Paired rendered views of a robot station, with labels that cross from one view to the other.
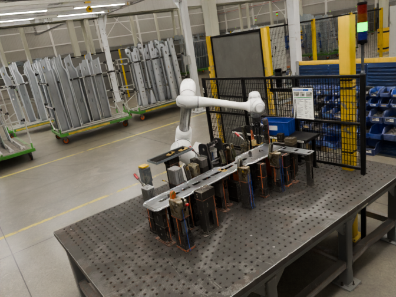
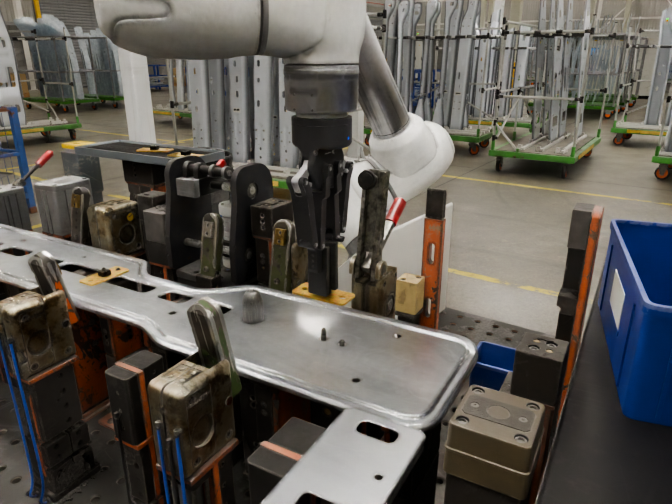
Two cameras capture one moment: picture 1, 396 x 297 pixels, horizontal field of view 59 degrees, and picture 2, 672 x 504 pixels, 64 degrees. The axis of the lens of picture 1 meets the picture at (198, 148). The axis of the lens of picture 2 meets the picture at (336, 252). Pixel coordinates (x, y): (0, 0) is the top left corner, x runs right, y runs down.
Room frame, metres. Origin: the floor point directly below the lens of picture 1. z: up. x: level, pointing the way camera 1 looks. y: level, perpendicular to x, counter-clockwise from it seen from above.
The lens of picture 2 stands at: (2.60, -1.17, 1.38)
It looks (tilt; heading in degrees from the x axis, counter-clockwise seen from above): 20 degrees down; 68
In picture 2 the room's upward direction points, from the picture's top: straight up
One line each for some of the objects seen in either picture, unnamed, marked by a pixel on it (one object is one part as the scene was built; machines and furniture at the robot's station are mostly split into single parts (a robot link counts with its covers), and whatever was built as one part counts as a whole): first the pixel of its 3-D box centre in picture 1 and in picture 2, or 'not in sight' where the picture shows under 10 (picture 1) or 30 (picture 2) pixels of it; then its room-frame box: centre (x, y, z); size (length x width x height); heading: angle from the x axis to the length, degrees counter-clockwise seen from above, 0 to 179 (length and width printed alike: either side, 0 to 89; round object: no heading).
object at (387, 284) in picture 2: (247, 161); (372, 360); (2.96, -0.42, 0.88); 0.07 x 0.06 x 0.35; 39
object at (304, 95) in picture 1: (303, 103); not in sight; (3.10, -1.02, 1.30); 0.23 x 0.02 x 0.31; 39
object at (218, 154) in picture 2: (170, 154); (148, 152); (2.66, 0.23, 1.16); 0.37 x 0.14 x 0.02; 129
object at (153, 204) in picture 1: (221, 171); (94, 277); (2.52, -0.15, 1.00); 1.38 x 0.22 x 0.02; 129
